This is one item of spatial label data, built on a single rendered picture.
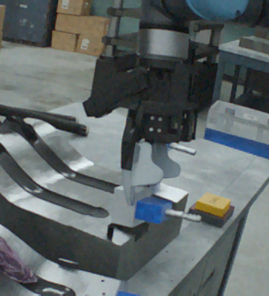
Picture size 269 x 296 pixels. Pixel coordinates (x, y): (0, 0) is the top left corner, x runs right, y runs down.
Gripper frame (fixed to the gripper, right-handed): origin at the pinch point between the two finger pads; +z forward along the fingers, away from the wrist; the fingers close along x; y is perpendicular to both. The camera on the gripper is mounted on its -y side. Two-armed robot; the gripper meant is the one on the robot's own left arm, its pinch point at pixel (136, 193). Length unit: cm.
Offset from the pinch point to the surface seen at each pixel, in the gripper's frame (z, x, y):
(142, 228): 6.2, 2.7, 0.5
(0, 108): -6, 31, -54
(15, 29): -70, 543, -470
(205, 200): 6.5, 30.2, 1.8
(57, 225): 5.8, -6.9, -9.2
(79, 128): -1, 51, -41
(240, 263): 69, 172, -18
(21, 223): 7.3, -6.6, -16.4
